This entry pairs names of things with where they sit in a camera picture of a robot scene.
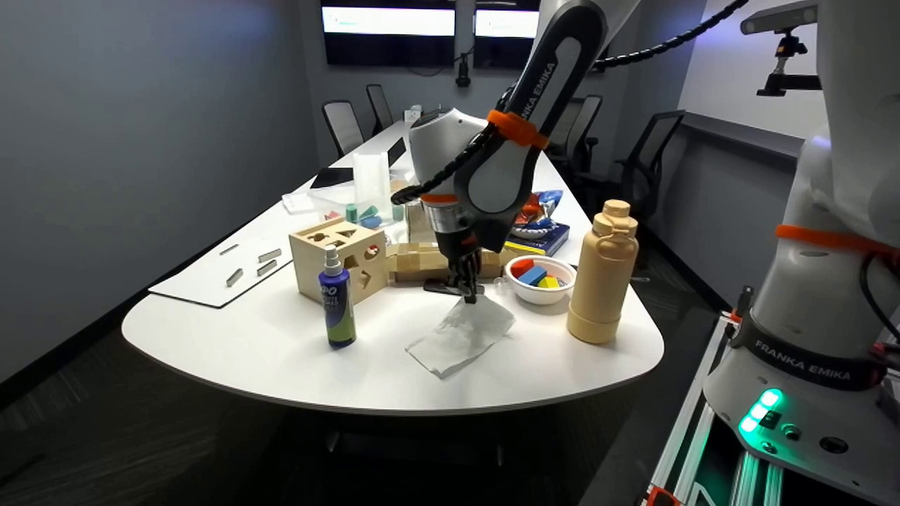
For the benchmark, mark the yellow foam block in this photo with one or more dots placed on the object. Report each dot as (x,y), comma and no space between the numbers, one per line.
(549,283)

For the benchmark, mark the purple green spray bottle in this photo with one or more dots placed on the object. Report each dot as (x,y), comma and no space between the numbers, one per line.
(332,283)

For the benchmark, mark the blue book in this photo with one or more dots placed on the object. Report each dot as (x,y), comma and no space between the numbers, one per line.
(537,240)

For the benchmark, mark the white tissue sheet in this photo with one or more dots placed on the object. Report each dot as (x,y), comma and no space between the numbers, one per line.
(466,332)

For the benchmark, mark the black camera on stand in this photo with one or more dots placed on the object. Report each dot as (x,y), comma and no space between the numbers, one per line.
(784,20)

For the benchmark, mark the white paper sheet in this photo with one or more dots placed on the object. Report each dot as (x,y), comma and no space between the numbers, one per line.
(225,273)

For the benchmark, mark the wooden shape sorter cube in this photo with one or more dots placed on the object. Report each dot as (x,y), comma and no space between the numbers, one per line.
(359,252)

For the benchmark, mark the tan insulated water bottle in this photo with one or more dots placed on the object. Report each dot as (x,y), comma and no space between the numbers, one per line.
(606,264)

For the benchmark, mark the blue plastic packet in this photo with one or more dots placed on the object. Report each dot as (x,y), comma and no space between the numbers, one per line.
(537,208)

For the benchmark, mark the red foam block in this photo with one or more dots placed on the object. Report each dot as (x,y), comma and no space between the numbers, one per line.
(521,264)

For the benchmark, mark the clear plastic container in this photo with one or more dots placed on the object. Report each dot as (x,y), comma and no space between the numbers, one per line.
(371,183)

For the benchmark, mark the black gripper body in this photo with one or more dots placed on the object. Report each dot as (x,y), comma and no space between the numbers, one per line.
(463,252)

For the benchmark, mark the blue foam block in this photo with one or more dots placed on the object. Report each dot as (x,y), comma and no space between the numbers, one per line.
(532,277)

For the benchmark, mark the white bowl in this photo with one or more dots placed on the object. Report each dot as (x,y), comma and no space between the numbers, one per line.
(543,297)

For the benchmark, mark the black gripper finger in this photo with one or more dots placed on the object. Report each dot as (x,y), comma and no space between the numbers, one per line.
(460,285)
(474,290)

